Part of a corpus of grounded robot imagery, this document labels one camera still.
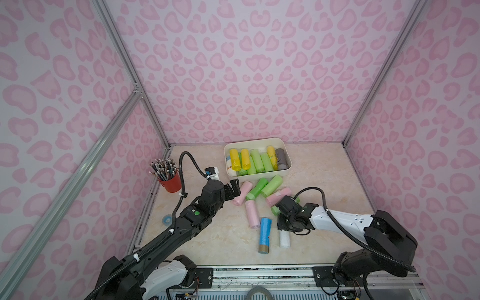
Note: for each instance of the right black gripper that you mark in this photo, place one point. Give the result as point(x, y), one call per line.
point(284, 212)

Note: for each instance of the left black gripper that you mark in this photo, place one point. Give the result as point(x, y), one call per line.
point(228, 189)

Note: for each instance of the white roll blue cap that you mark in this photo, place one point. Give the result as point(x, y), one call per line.
point(230, 171)
point(284, 239)

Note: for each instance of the dark green roll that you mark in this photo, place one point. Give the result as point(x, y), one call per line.
point(242, 172)

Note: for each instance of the pink roll with label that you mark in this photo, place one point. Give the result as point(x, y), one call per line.
point(277, 196)

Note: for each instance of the light green roll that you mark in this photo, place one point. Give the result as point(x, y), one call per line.
point(272, 186)
point(257, 161)

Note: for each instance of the yellow roll with label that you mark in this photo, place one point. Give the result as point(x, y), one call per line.
point(271, 152)

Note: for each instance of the grey roll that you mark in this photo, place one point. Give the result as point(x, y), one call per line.
point(282, 163)

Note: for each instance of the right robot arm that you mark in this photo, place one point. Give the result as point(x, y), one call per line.
point(385, 245)

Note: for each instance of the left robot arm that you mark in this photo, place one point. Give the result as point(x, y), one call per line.
point(157, 251)

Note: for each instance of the white plastic storage box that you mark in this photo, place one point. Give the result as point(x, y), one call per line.
point(261, 145)

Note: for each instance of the blue tape roll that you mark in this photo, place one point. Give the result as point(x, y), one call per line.
point(167, 220)

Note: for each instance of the red pen holder cup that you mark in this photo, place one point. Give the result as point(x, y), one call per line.
point(173, 184)

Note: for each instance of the bundle of pens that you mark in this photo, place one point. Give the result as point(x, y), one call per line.
point(164, 169)

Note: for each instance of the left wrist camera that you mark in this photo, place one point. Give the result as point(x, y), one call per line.
point(212, 173)

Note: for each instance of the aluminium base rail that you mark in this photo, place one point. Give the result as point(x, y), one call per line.
point(175, 280)

